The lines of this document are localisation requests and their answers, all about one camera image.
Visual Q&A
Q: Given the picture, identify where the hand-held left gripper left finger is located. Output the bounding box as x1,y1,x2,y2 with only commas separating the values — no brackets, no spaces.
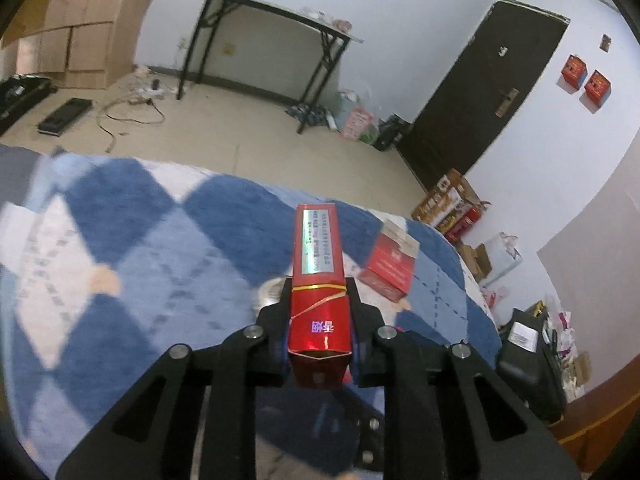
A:
55,277,296,480

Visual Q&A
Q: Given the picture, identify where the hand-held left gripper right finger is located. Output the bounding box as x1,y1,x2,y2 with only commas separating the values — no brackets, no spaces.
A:
345,277,583,480

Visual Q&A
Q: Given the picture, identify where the red cigarette pack gold band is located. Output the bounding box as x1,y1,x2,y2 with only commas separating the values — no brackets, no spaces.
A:
286,203,353,390

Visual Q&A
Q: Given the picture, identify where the round silver metal tin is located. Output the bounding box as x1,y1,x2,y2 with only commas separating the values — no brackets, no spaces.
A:
257,280,286,311

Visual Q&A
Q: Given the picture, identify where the red pack with white top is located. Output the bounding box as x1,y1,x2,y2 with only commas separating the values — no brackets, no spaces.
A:
359,219,420,302

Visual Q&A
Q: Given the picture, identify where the small brown carton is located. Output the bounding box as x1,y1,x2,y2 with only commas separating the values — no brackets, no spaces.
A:
457,242,491,281

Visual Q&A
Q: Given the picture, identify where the blue checked plush blanket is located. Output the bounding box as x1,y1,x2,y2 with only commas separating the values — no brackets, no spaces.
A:
0,152,503,480

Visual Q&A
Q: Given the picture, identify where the white printed box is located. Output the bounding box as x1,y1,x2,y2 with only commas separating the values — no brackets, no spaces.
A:
482,232,523,286

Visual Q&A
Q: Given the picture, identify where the black box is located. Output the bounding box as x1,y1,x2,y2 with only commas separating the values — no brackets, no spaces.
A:
495,307,568,426

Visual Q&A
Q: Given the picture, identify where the orange printed cardboard box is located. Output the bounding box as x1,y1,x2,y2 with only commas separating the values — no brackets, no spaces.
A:
411,169,483,231

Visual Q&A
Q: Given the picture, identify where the pile of small packets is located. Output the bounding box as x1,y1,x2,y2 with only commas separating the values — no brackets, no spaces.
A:
542,300,592,396

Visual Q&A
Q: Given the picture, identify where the black bag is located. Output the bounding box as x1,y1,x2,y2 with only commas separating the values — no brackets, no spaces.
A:
374,114,413,152

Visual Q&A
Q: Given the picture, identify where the pink plastic bag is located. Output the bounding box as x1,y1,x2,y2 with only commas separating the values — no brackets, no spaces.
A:
341,107,377,142

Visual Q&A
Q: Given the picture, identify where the patterned cloth pile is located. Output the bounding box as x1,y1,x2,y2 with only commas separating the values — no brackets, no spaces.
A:
286,102,331,126

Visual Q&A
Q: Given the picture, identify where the dark brown door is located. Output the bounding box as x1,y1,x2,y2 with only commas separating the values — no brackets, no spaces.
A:
397,1,571,193

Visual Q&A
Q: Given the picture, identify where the white sheet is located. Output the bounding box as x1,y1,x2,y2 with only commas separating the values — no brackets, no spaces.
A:
0,202,38,266

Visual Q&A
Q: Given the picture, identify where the grey bedsheet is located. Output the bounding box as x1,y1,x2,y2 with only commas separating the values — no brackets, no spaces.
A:
0,144,53,211

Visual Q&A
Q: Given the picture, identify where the black laptop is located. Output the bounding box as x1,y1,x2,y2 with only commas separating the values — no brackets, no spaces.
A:
37,97,93,137

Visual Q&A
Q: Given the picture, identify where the black folding table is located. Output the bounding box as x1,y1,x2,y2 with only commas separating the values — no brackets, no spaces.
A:
180,0,363,135

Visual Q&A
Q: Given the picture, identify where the black case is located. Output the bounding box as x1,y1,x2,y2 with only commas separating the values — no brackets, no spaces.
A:
0,75,53,133

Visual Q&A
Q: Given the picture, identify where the wooden cabinet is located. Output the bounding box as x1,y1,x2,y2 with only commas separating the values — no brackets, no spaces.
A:
0,0,171,91

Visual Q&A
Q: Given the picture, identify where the loose floor cable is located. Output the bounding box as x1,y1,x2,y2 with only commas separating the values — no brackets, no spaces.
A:
95,97,166,153

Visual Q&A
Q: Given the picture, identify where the brass door handle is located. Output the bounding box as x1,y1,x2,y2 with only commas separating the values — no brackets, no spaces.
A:
495,89,520,118

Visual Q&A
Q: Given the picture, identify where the red wall ornament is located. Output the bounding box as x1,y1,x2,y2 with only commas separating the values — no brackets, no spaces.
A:
560,54,588,92
584,70,613,108

